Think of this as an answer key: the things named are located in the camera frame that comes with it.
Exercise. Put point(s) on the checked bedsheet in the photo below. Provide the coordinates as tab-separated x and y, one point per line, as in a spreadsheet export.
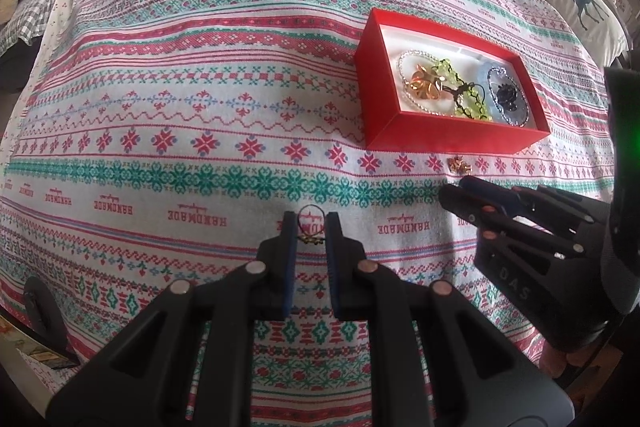
30	17

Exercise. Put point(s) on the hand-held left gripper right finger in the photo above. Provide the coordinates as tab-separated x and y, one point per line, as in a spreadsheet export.
333	259

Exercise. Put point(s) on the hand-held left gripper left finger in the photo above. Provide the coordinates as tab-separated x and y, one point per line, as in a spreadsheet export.
290	259

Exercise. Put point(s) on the small rhinestone bangle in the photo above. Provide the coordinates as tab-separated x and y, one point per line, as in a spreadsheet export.
525	114

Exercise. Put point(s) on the rose gold earring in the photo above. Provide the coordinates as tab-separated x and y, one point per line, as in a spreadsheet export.
460	165

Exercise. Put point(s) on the large rhinestone bangle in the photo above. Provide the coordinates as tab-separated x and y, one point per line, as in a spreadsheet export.
403	74

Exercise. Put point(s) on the white pillow with deer print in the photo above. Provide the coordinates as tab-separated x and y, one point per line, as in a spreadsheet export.
580	2

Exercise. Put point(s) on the brown wooden board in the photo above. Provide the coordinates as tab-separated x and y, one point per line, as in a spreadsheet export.
45	352

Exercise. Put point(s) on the printed patterned blanket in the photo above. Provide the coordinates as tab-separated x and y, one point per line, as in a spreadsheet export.
200	82

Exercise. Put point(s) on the person's right hand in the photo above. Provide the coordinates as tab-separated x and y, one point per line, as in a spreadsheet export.
554	363

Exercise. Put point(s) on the silver hoop earring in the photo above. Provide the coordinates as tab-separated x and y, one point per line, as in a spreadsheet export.
310	238

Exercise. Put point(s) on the red cardboard box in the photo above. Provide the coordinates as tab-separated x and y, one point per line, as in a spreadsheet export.
380	107

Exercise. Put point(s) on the gold hair clip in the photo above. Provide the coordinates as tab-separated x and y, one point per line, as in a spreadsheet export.
427	82

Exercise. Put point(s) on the black hair clip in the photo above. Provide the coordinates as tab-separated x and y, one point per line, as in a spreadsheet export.
506	96

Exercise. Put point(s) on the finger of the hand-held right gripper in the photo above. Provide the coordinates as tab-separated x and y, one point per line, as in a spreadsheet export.
530	267
495	194

